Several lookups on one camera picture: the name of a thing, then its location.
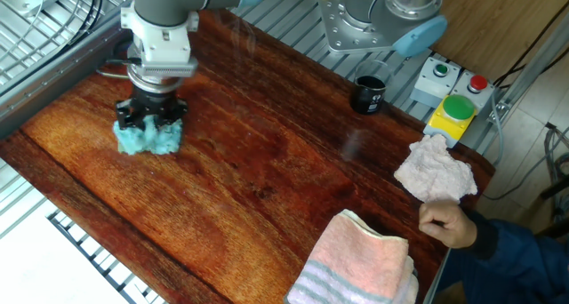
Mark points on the forearm in dark blue sleeve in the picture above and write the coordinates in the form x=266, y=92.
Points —
x=515, y=259

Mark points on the glass beaker with dark liquid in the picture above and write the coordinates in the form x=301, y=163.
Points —
x=368, y=97

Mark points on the pale pink crumpled cloth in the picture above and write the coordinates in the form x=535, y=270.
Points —
x=433, y=170

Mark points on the silver robot base mounting plate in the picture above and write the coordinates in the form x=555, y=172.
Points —
x=338, y=33

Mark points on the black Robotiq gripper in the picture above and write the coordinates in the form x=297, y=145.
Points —
x=153, y=101

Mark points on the person's bare hand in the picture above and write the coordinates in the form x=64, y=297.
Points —
x=449, y=226

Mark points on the pink striped folded towel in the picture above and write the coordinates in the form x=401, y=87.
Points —
x=355, y=259

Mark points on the yellow box big green button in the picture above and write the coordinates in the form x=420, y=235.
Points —
x=449, y=119

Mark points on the aluminium frame post beside buttons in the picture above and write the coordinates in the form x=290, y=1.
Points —
x=529, y=68

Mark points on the turquoise fluffy cloth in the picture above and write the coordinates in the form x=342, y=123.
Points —
x=149, y=139

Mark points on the white flat board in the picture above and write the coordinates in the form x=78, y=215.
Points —
x=35, y=268

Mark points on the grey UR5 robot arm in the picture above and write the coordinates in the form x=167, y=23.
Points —
x=164, y=6

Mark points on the grey box red button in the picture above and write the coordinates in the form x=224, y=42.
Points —
x=478, y=90

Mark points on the grey metal table side rail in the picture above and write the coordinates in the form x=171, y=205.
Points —
x=66, y=68

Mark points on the grey box small green button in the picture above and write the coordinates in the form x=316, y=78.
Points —
x=433, y=84

